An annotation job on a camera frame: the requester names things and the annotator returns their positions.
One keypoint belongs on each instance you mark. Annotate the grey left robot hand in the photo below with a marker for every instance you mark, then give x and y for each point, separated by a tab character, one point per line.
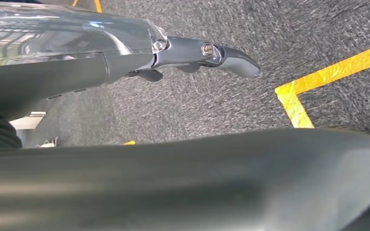
60	38

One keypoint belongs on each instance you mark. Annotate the small white object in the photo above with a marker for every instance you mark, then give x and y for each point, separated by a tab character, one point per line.
47	144

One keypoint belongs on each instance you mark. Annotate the yellow floor tape square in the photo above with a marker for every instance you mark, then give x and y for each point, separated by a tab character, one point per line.
98	5

